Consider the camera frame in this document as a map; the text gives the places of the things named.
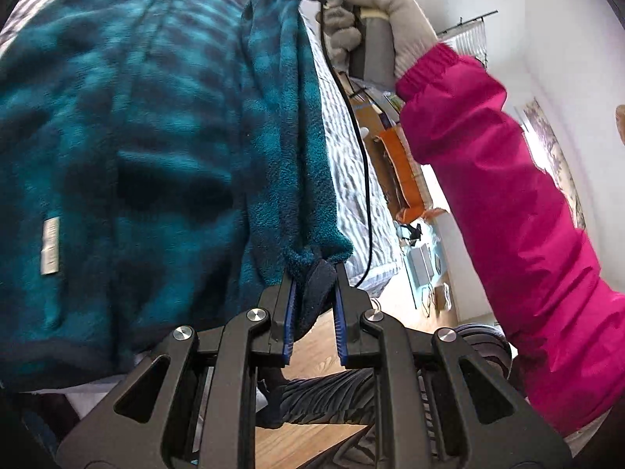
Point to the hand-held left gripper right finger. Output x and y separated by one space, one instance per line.
340 332

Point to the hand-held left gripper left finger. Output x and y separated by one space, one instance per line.
290 322

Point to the teal plaid fleece jacket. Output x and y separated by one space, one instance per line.
146 132

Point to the black metal clothes rack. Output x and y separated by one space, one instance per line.
481 16

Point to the person's right hand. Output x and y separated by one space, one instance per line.
410 29

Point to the striped hanging towel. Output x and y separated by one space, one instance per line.
468 39

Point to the orange stool with white cushion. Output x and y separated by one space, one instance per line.
398 156

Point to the grey white striped quilt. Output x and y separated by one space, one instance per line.
346 156

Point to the wall hanging with tree print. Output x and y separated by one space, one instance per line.
556 156

